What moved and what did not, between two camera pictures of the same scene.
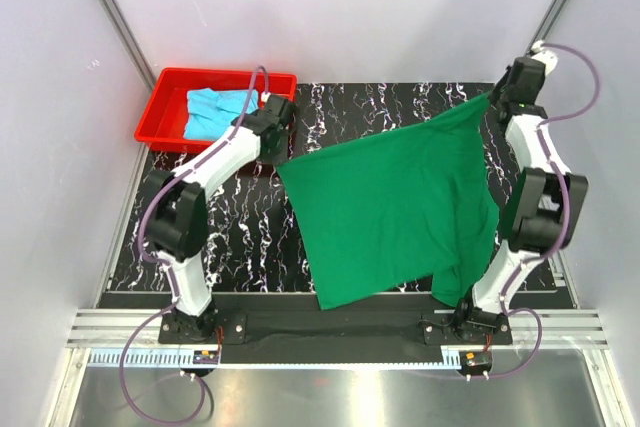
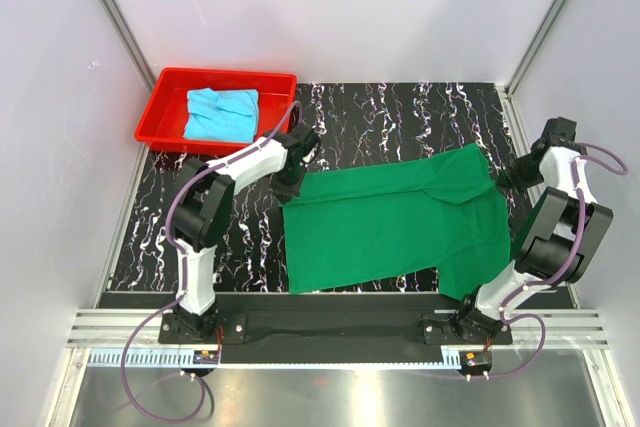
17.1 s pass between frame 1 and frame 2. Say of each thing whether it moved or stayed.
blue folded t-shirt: stayed
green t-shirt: moved
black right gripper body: moved
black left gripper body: moved
